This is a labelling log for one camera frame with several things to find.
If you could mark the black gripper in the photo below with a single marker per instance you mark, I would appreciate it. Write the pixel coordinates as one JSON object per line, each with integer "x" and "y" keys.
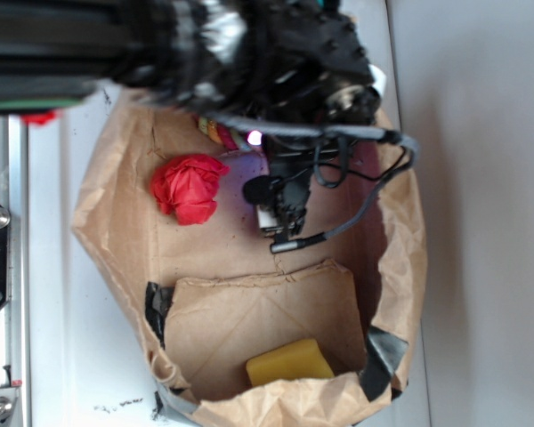
{"x": 284, "y": 61}

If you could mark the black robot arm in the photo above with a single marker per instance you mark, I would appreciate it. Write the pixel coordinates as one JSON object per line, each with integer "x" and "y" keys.
{"x": 53, "y": 53}

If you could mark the red crumpled paper ball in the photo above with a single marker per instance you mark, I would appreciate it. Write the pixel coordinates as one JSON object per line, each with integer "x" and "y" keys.
{"x": 186, "y": 187}

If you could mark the brown paper bag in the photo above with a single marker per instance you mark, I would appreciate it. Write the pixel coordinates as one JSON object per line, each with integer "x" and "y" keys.
{"x": 204, "y": 299}

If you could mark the yellow sponge block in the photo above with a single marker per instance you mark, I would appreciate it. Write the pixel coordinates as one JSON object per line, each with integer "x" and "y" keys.
{"x": 293, "y": 361}

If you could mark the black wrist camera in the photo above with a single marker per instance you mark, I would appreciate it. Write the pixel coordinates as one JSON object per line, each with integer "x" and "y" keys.
{"x": 280, "y": 196}

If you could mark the aluminium frame rail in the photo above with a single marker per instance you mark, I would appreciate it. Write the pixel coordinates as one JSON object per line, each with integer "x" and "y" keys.
{"x": 14, "y": 341}

